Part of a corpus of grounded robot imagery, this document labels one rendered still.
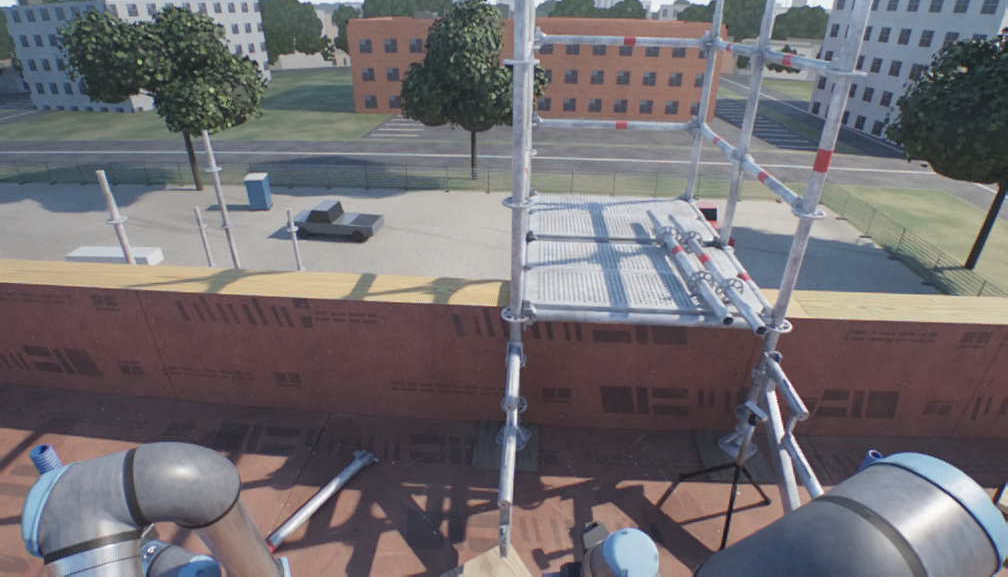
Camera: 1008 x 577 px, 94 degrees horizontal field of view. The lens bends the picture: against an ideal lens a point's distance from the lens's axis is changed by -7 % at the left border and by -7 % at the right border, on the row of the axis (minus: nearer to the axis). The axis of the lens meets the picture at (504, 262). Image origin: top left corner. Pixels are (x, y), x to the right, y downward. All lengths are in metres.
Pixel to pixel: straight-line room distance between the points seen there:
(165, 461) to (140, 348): 2.29
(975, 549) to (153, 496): 0.93
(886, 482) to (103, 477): 0.93
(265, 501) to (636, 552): 1.86
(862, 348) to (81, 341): 3.89
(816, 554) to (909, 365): 2.52
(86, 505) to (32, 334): 2.72
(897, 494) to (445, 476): 2.11
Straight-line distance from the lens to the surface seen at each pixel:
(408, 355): 2.48
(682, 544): 2.37
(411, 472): 2.50
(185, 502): 0.92
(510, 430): 2.06
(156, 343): 3.09
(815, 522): 0.49
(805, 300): 2.69
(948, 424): 3.37
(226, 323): 2.76
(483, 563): 2.19
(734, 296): 2.26
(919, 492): 0.55
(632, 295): 2.28
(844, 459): 3.00
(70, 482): 0.94
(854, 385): 2.91
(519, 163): 1.84
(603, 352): 2.39
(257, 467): 2.72
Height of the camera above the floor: 1.89
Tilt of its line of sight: 27 degrees down
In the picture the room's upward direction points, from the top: straight up
